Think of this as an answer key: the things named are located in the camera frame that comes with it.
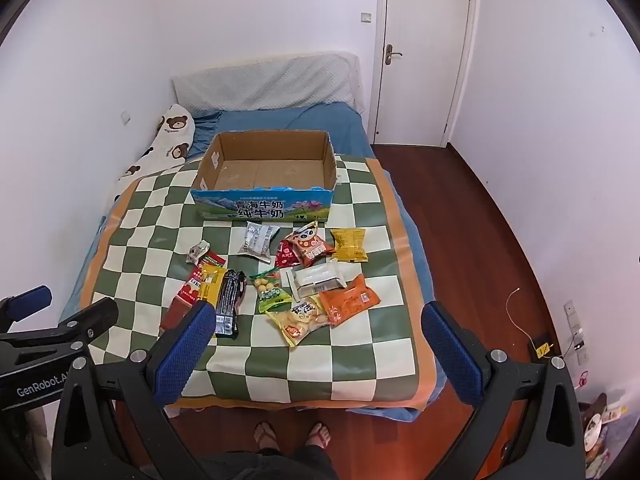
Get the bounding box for thin white cable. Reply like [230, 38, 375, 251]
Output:
[505, 287, 540, 347]

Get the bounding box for pile of bags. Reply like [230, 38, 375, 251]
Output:
[576, 392, 629, 477]

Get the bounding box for pale yellow snack packet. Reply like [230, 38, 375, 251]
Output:
[265, 296, 331, 349]

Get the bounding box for clear white snack packet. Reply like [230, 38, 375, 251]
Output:
[280, 262, 349, 302]

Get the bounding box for long red snack packet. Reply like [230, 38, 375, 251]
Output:
[160, 251, 227, 332]

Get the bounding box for green white checkered blanket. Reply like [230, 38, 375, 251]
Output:
[92, 154, 437, 412]

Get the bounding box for person's left foot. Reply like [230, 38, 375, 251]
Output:
[253, 422, 281, 454]

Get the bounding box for white door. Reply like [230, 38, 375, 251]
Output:
[372, 0, 474, 149]

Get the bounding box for padded white headboard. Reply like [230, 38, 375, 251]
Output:
[171, 51, 365, 114]

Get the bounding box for long yellow snack packet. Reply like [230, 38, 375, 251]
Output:
[197, 264, 228, 307]

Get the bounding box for row of wall sockets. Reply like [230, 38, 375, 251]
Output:
[563, 300, 591, 367]

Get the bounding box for silver snack packet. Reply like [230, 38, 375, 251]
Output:
[236, 224, 281, 264]

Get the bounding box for bear print pillow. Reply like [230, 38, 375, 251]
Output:
[102, 104, 197, 211]

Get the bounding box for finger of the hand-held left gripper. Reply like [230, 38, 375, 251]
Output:
[0, 285, 54, 334]
[30, 296, 120, 356]

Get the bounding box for small white snack packet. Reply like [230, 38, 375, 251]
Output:
[186, 240, 211, 265]

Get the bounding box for green snack packet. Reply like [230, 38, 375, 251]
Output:
[250, 267, 294, 315]

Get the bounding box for bed with blue sheet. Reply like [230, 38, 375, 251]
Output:
[57, 101, 437, 420]

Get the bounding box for orange panda print snack packet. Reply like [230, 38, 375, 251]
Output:
[285, 221, 337, 268]

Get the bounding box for small red snack packet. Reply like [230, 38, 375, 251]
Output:
[275, 240, 301, 269]

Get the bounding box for black snack packet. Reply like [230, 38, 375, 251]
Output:
[214, 269, 248, 340]

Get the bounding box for printed cardboard box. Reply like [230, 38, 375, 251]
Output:
[190, 130, 339, 224]

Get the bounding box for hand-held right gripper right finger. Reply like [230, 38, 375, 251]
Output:
[421, 301, 587, 480]

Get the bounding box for person's foot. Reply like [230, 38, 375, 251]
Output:
[253, 422, 281, 454]
[302, 422, 331, 449]

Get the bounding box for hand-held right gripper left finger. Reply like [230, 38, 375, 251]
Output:
[51, 301, 217, 480]

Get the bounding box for person's dark trousers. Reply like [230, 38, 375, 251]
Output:
[199, 444, 342, 480]

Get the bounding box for person's right foot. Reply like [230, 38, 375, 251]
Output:
[302, 422, 331, 449]

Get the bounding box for yellow chips packet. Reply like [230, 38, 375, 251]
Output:
[330, 227, 369, 264]

